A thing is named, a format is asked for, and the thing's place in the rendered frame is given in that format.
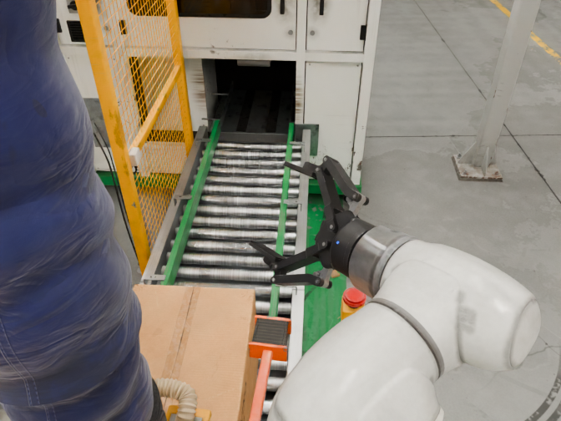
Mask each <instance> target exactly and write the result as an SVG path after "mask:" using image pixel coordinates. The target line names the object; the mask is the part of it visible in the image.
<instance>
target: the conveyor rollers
mask: <svg viewBox="0 0 561 421"><path fill-rule="evenodd" d="M286 146H287V145H284V144H260V143H236V142H218V143H217V145H216V148H215V153H214V156H213V159H212V161H211V164H210V169H209V172H208V175H207V178H206V181H205V184H207V185H204V189H203V191H202V194H215V195H201V197H200V202H199V204H209V205H198V207H197V211H196V213H195V214H196V215H211V216H195V218H194V220H193V224H192V226H217V227H236V228H256V229H275V230H278V224H279V220H272V219H253V218H233V217H213V216H249V217H269V218H279V215H280V208H260V207H240V206H220V205H248V206H269V207H281V198H275V197H254V196H233V195H255V196H276V197H281V192H282V188H276V187H282V185H283V177H284V168H285V166H284V165H283V164H284V162H285V161H286ZM300 160H301V145H293V147H292V156H291V163H292V164H294V165H298V166H300ZM219 166H223V167H219ZM241 167H245V168H241ZM264 168H268V169H264ZM299 174H300V172H298V171H295V170H293V169H291V174H290V178H297V179H290V184H289V187H292V188H289V194H288V197H298V187H299ZM222 175H231V176H222ZM244 176H254V177H244ZM266 177H275V178H266ZM234 185H249V186H234ZM256 186H271V187H256ZM189 237H191V238H210V239H228V240H247V241H276V239H277V231H251V230H231V229H212V228H194V227H191V229H190V234H189ZM249 244H250V243H249V242H233V241H197V240H187V242H186V246H185V250H187V251H223V252H241V253H260V252H259V251H257V250H256V249H255V248H253V247H252V246H250V245H249ZM260 254H262V253H260ZM263 258H264V257H263V256H237V255H219V254H201V253H183V256H182V259H181V262H180V263H185V264H203V265H221V266H256V267H270V266H268V265H267V264H265V263H264V262H263ZM176 277H183V278H200V279H218V280H235V281H253V282H271V281H270V279H271V278H272V277H273V271H259V270H241V269H224V268H206V267H188V266H180V267H179V270H178V272H177V275H176ZM174 286H180V287H218V288H237V289H254V290H255V296H256V297H270V294H271V286H262V285H245V284H228V283H211V282H177V281H174ZM291 288H292V287H280V295H279V298H291ZM255 309H256V313H269V309H270V302H263V301H255ZM278 314H286V315H290V314H291V303H290V302H279V305H278ZM287 366H288V362H282V361H275V360H272V361H271V365H270V370H283V371H286V369H287ZM284 380H285V378H275V377H269V378H268V383H267V388H266V391H272V392H277V390H278V388H279V387H280V385H281V384H282V383H283V381H284Z"/></svg>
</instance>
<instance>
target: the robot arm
mask: <svg viewBox="0 0 561 421"><path fill-rule="evenodd" d="M322 161H323V163H322V164H321V165H315V164H312V163H310V162H308V161H307V162H305V164H304V165H303V167H300V166H298V165H294V164H292V163H290V162H287V161H285V162H284V164H283V165H284V166H286V167H289V168H291V169H293V170H295V171H298V172H300V173H302V174H304V175H308V176H310V177H312V178H314V179H317V181H318V184H319V187H320V190H321V195H322V199H323V201H324V205H325V207H324V212H325V215H326V219H325V220H323V221H322V223H321V228H320V230H319V232H318V233H317V235H316V238H315V241H316V243H315V245H314V246H310V247H307V248H306V250H305V251H303V252H300V253H298V254H295V255H294V256H290V257H288V258H284V257H283V256H281V255H280V254H278V253H277V252H275V251H273V250H271V249H270V248H269V247H268V246H266V245H264V244H260V243H258V242H254V241H250V244H249V245H250V246H252V247H253V248H255V249H256V250H257V251H259V252H260V253H262V254H263V255H265V256H264V258H263V262H264V263H265V264H267V265H268V266H270V269H271V270H273V271H275V274H274V276H273V277H272V278H271V279H270V281H271V283H272V284H276V285H280V286H283V287H288V286H309V285H315V286H317V287H324V288H327V289H330V288H331V287H332V281H330V277H331V273H332V271H333V270H336V271H338V272H340V273H341V274H343V275H345V276H347V277H349V278H350V280H351V284H352V285H353V286H354V287H355V288H356V289H357V290H359V291H360V292H363V293H364V294H366V295H368V296H369V297H371V298H372V299H371V300H370V301H369V302H368V303H367V304H366V305H365V306H364V307H363V308H361V309H360V310H359V311H357V312H355V313H354V314H352V315H350V316H349V317H346V318H345V319H343V320H342V321H341V322H339V323H338V324H336V325H335V326H334V327H333V328H332V329H331V330H330V331H329V332H327V333H326V334H325V335H324V336H323V337H321V338H320V339H319V340H318V341H317V342H316V343H315V344H314V345H313V346H312V347H311V348H310V349H309V350H308V351H307V352H306V353H305V354H304V355H303V356H302V358H301V359H300V361H299V362H298V363H297V364H296V365H295V366H294V367H293V368H292V370H291V371H290V373H289V374H288V375H287V377H286V378H285V380H284V381H283V383H282V384H281V385H280V387H279V388H278V390H277V392H276V394H275V397H274V398H273V401H272V404H271V407H270V412H269V415H268V419H267V421H443V415H444V411H443V409H442V408H441V406H440V405H439V403H438V401H437V398H436V394H435V388H434V386H433V384H434V383H435V382H436V381H437V380H438V379H439V378H440V377H441V376H442V375H443V374H445V373H447V372H449V371H450V370H452V369H454V368H457V367H460V366H461V365H463V364H464V363H466V364H468V365H470V366H473V367H475V368H479V369H486V370H513V369H515V368H517V367H518V366H519V365H520V364H521V363H522V362H523V360H524V359H525V358H526V357H527V355H528V353H529V352H530V350H531V348H532V346H533V345H534V343H535V341H536V339H537V337H538V333H539V331H540V327H541V313H540V309H539V306H538V303H537V301H536V300H537V299H536V297H535V296H534V294H532V293H531V292H530V291H529V290H528V289H527V288H526V287H524V286H523V285H522V284H520V283H519V282H517V281H516V280H515V279H513V278H512V277H511V276H509V275H508V274H506V273H504V272H503V271H500V270H499V269H497V268H496V267H495V266H492V265H491V264H489V263H487V262H485V261H483V260H481V259H479V258H477V257H475V256H473V255H470V254H468V253H466V252H464V251H460V250H458V249H456V248H453V247H450V246H445V245H443V244H437V243H429V242H425V241H421V240H420V239H419V238H416V237H415V236H409V235H408V234H406V233H403V232H401V231H394V230H391V229H388V228H386V227H385V226H374V225H372V224H370V223H368V222H365V221H363V220H361V219H360V218H359V216H358V212H359V210H360V209H361V207H362V205H368V203H369V198H368V197H366V196H364V195H363V194H361V193H360V192H359V190H358V189H357V188H356V187H355V185H354V184H353V182H352V181H351V179H350V177H349V176H348V174H347V173H346V172H345V170H344V169H343V167H342V166H341V164H340V162H339V161H338V160H335V159H333V158H331V157H330V156H328V155H326V156H324V158H323V160H322ZM333 179H334V180H335V182H336V183H337V185H338V186H339V188H340V189H341V191H342V193H343V194H344V195H345V196H347V198H346V201H347V203H348V204H349V206H350V208H349V210H344V209H343V208H342V206H341V202H340V198H339V195H338V193H337V190H336V185H335V182H334V180H333ZM317 261H320V262H321V264H322V266H323V269H322V270H321V271H317V272H313V275H312V274H292V275H286V273H289V272H292V271H295V270H297V269H300V268H302V267H304V266H308V265H310V264H312V263H315V262H317Z"/></svg>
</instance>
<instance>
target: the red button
mask: <svg viewBox="0 0 561 421"><path fill-rule="evenodd" d="M343 301H344V303H345V304H346V305H347V306H348V307H350V308H353V309H355V308H358V307H361V306H363V305H364V304H365V302H366V294H364V293H363V292H360V291H359V290H357V289H356V288H355V287H351V288H348V289H346V290H345V291H344V292H343Z"/></svg>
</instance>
